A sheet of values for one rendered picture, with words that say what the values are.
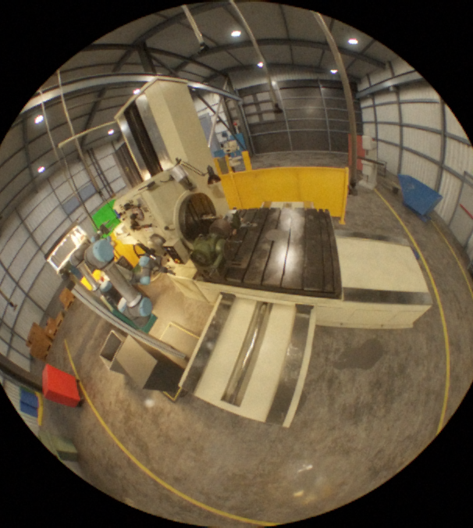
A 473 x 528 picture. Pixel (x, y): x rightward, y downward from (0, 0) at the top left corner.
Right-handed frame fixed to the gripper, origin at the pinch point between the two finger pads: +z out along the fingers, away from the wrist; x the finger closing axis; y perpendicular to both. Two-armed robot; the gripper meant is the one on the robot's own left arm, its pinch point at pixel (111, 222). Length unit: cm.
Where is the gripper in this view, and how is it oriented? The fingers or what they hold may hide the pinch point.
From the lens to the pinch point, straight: 197.8
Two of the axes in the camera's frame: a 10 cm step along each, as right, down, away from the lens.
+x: 6.9, 6.2, 3.8
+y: -6.4, 2.8, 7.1
